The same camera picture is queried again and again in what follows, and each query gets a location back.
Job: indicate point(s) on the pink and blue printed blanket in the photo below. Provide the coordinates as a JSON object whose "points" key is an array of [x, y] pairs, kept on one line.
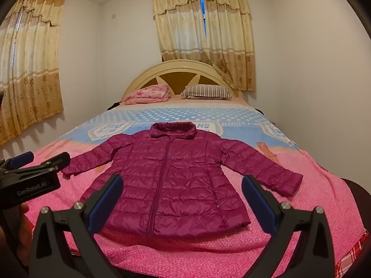
{"points": [[203, 252]]}

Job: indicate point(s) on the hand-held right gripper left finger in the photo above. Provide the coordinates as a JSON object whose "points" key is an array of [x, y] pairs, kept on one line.
{"points": [[105, 199]]}

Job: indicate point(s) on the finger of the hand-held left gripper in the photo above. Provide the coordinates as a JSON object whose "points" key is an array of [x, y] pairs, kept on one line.
{"points": [[55, 159], [21, 157]]}

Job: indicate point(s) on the person's left hand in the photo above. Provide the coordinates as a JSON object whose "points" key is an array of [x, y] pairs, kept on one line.
{"points": [[23, 210]]}

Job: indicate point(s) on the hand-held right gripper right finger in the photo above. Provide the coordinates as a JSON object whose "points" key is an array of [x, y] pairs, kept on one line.
{"points": [[256, 205]]}

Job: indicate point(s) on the folded pink floral quilt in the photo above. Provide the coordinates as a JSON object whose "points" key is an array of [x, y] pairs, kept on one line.
{"points": [[147, 94]]}

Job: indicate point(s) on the beige floral window curtain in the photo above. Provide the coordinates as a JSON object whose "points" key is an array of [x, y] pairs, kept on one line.
{"points": [[179, 34], [34, 63]]}

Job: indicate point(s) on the magenta quilted puffer jacket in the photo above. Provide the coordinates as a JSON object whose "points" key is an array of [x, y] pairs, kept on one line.
{"points": [[174, 179]]}

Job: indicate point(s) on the striped pillow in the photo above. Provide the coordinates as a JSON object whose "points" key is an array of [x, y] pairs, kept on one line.
{"points": [[205, 91]]}

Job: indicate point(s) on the red plaid cloth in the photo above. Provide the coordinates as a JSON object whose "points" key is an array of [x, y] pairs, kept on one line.
{"points": [[358, 254]]}

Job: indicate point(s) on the cream wooden bed headboard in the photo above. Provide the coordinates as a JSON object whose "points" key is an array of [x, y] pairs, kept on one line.
{"points": [[174, 66]]}

